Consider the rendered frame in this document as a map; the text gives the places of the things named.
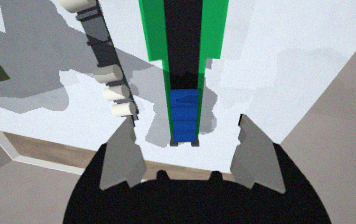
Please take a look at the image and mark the blue cylinder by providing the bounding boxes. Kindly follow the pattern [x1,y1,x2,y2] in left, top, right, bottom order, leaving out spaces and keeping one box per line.
[173,120,196,132]
[172,107,197,121]
[174,132,195,142]
[170,89,198,107]

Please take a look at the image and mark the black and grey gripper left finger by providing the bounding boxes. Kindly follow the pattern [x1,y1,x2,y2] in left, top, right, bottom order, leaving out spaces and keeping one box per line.
[62,115,147,224]

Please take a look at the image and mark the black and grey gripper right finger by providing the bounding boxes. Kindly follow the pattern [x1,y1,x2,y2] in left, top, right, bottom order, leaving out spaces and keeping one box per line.
[230,113,332,224]

